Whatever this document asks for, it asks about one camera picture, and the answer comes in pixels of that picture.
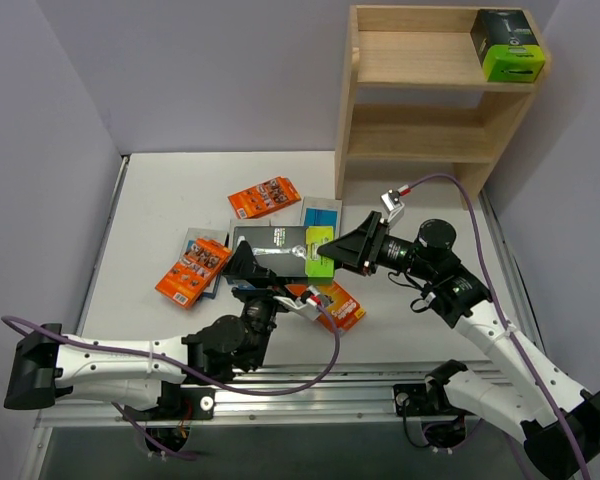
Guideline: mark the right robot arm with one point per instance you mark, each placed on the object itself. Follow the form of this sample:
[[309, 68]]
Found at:
[[554, 418]]

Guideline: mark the wooden shelf unit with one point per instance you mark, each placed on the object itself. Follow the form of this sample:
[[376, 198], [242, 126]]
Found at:
[[413, 90]]

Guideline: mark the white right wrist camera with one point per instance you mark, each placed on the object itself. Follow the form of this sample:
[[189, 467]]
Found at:
[[393, 206]]

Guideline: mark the Harry's razor box middle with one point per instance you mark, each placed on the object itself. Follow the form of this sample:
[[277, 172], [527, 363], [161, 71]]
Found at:
[[247, 223]]

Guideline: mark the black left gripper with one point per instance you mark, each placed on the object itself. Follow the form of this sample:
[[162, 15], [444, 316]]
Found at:
[[259, 279]]

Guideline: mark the orange Gillette Fusion5 box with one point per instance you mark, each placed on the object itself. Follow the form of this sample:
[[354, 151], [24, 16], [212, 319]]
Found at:
[[344, 309]]

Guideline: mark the orange styler box left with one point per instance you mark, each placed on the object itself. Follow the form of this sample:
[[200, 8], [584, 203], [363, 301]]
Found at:
[[193, 272]]

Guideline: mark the orange styler box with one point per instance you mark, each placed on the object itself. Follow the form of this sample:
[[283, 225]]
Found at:
[[193, 272], [264, 198]]

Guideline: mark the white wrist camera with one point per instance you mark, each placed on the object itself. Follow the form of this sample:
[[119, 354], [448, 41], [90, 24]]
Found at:
[[309, 305], [393, 206]]

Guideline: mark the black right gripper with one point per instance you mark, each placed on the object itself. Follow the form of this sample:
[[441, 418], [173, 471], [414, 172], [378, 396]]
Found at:
[[371, 242]]

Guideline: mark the harry's razor box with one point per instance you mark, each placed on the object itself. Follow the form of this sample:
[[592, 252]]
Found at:
[[321, 212], [219, 236], [247, 223]]

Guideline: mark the black green GilletteLabs box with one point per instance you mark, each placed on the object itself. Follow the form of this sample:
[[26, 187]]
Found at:
[[506, 46], [291, 252]]

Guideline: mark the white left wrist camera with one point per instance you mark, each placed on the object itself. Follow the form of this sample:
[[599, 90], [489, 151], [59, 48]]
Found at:
[[309, 305]]

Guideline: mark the aluminium rail base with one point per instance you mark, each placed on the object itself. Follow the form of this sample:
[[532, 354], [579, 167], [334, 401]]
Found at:
[[351, 393]]

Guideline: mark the orange styler box back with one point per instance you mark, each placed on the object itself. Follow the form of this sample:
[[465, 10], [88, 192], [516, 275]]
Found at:
[[264, 198]]

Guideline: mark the Harry's razor box left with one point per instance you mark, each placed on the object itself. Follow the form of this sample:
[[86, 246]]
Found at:
[[219, 236]]

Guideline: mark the Harry's razor box right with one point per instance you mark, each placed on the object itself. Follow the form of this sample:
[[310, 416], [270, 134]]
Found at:
[[321, 212]]

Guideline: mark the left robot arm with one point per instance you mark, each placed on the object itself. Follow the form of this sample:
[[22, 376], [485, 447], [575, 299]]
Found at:
[[49, 364]]

